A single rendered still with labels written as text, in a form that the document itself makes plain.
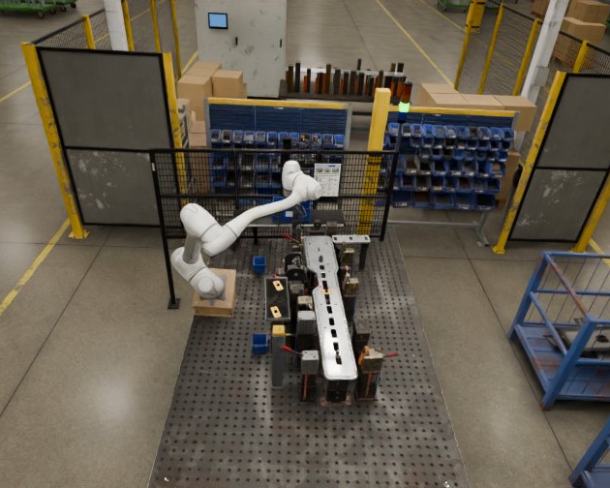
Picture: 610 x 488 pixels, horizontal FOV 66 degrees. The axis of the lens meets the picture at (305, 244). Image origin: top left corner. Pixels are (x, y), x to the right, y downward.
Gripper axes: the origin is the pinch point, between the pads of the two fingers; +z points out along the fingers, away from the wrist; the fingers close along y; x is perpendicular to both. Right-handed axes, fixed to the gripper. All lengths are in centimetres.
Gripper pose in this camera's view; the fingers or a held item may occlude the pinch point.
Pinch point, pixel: (289, 224)
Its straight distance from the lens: 291.4
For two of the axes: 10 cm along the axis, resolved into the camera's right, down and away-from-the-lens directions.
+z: -0.5, 8.2, 5.7
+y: 10.0, -0.1, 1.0
